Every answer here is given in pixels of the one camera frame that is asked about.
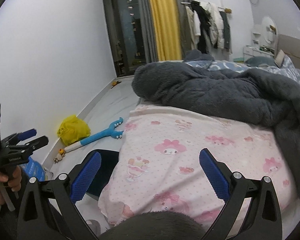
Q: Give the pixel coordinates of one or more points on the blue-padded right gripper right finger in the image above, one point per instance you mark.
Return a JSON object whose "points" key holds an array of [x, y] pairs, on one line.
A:
{"points": [[263, 217]]}

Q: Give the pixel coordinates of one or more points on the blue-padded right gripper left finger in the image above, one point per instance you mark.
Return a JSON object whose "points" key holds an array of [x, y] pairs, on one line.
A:
{"points": [[48, 210]]}

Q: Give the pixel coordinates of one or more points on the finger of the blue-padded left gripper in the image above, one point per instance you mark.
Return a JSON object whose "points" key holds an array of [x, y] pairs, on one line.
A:
{"points": [[27, 134], [38, 142]]}

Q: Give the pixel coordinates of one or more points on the dark teal trash bin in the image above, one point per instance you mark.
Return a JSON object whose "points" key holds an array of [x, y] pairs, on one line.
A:
{"points": [[109, 160]]}

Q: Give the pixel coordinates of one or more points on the person's left hand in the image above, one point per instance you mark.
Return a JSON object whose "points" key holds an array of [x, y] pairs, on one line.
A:
{"points": [[14, 183]]}

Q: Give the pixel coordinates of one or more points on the blue snack bag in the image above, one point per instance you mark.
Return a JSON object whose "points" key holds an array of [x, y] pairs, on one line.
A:
{"points": [[35, 169]]}

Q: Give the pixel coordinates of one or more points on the yellow plastic bag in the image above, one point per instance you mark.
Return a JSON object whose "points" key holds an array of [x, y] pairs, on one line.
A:
{"points": [[73, 129]]}

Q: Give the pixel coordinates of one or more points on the grey slipper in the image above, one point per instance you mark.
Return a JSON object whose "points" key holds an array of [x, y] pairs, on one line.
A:
{"points": [[94, 226]]}

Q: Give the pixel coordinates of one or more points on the blue plush slingshot toy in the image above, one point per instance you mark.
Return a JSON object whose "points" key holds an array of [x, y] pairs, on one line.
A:
{"points": [[109, 132]]}

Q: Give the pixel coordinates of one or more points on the person's dark hair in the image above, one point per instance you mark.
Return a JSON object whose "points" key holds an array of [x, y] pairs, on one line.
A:
{"points": [[156, 225]]}

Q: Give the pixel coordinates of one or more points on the orange toy on floor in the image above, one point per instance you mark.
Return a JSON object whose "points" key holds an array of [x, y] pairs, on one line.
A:
{"points": [[115, 83]]}

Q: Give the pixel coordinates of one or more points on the pink cartoon bed sheet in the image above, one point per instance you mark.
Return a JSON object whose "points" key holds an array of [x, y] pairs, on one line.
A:
{"points": [[159, 170]]}

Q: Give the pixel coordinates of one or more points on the dark grey fleece blanket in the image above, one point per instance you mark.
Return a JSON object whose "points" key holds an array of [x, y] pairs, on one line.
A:
{"points": [[253, 96]]}

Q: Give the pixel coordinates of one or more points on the grey curtain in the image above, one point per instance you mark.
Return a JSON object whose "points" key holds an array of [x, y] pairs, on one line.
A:
{"points": [[148, 33]]}

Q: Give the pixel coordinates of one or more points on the blue patterned duvet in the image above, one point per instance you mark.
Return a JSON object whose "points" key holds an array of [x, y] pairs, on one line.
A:
{"points": [[287, 68]]}

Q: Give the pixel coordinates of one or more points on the dark sliding glass door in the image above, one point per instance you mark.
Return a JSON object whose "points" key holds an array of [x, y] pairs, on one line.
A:
{"points": [[125, 35]]}

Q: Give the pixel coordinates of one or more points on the beige padded headboard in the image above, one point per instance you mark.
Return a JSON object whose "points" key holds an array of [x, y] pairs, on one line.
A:
{"points": [[291, 47]]}

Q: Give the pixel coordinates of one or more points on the white vanity with mirror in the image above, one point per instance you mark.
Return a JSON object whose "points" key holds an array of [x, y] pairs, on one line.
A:
{"points": [[263, 40]]}

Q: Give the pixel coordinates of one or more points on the hanging clothes on rack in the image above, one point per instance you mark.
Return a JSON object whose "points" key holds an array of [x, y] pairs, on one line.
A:
{"points": [[209, 26]]}

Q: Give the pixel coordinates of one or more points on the yellow curtain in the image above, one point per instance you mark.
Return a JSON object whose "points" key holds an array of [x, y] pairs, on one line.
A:
{"points": [[166, 28]]}

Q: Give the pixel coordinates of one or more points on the small duck keychain toy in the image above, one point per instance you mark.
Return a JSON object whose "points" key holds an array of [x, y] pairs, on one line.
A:
{"points": [[60, 155]]}

